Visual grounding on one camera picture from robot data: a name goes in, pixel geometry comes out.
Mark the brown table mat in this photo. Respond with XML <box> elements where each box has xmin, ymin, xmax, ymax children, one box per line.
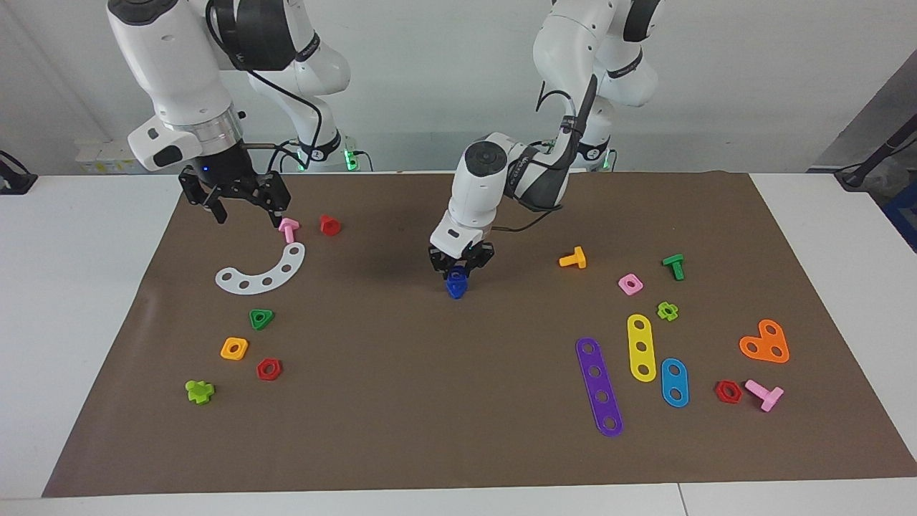
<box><xmin>42</xmin><ymin>171</ymin><xmax>917</xmax><ymax>497</ymax></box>

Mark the black right base cable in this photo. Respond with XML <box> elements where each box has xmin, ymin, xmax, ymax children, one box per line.
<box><xmin>267</xmin><ymin>138</ymin><xmax>302</xmax><ymax>173</ymax></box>

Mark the black clamp device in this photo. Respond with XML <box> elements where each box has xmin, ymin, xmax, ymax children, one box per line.
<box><xmin>0</xmin><ymin>150</ymin><xmax>38</xmax><ymax>196</ymax></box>

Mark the orange heart-shaped plate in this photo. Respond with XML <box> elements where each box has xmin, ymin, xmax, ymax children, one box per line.
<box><xmin>739</xmin><ymin>319</ymin><xmax>791</xmax><ymax>365</ymax></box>

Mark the black stand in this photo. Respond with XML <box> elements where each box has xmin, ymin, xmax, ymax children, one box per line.
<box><xmin>835</xmin><ymin>118</ymin><xmax>917</xmax><ymax>191</ymax></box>

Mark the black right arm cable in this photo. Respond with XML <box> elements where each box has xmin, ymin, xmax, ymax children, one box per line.
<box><xmin>206</xmin><ymin>0</ymin><xmax>322</xmax><ymax>173</ymax></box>

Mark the purple four-hole strip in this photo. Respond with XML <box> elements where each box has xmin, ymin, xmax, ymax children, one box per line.
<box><xmin>575</xmin><ymin>337</ymin><xmax>625</xmax><ymax>438</ymax></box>

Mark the white box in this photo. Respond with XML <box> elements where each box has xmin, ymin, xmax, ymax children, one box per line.
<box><xmin>75</xmin><ymin>138</ymin><xmax>155</xmax><ymax>175</ymax></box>

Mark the white curved perforated strip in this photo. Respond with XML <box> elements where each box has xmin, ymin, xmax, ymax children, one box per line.
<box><xmin>215</xmin><ymin>242</ymin><xmax>307</xmax><ymax>295</ymax></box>

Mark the blue crate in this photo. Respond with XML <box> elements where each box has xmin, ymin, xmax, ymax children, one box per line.
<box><xmin>883</xmin><ymin>183</ymin><xmax>917</xmax><ymax>252</ymax></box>

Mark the yellow three-hole strip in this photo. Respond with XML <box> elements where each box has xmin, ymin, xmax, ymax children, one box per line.
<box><xmin>627</xmin><ymin>314</ymin><xmax>658</xmax><ymax>383</ymax></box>

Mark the blue two-hole strip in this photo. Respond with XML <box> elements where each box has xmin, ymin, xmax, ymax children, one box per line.
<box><xmin>660</xmin><ymin>358</ymin><xmax>691</xmax><ymax>409</ymax></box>

